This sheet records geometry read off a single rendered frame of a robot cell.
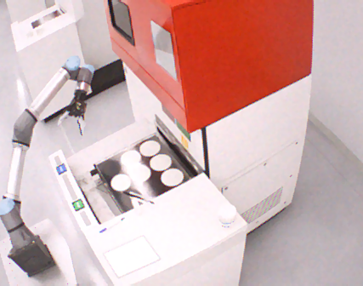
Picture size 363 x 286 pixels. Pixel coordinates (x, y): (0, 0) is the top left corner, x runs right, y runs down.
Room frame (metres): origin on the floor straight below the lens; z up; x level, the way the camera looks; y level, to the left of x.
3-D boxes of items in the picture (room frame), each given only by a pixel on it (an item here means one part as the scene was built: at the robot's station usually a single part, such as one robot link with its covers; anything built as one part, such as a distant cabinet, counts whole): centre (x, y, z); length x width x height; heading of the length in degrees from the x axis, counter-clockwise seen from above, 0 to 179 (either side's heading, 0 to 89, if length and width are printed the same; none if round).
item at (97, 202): (1.11, 0.44, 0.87); 0.36 x 0.08 x 0.03; 25
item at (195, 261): (0.84, 0.13, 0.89); 0.62 x 0.35 x 0.14; 115
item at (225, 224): (0.84, -0.14, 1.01); 0.07 x 0.07 x 0.10
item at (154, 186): (1.23, 0.20, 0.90); 0.34 x 0.34 x 0.01; 25
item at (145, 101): (1.50, 0.08, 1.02); 0.82 x 0.03 x 0.40; 25
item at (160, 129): (1.33, 0.02, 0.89); 0.44 x 0.02 x 0.10; 25
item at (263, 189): (1.64, -0.23, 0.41); 0.82 x 0.71 x 0.82; 25
